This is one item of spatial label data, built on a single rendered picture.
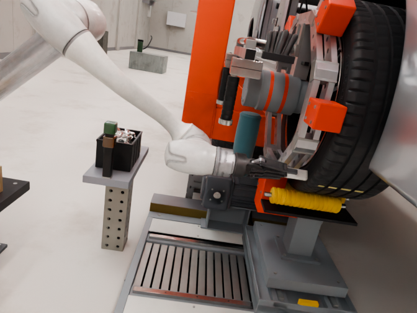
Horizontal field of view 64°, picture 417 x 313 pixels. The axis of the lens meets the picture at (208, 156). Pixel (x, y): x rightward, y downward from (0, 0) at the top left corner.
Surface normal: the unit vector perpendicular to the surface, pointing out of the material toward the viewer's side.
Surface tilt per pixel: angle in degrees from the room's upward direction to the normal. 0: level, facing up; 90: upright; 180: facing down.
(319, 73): 90
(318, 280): 0
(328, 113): 90
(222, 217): 90
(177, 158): 84
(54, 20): 71
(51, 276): 0
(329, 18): 125
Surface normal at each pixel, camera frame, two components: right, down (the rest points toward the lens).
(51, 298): 0.17, -0.93
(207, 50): 0.00, 0.33
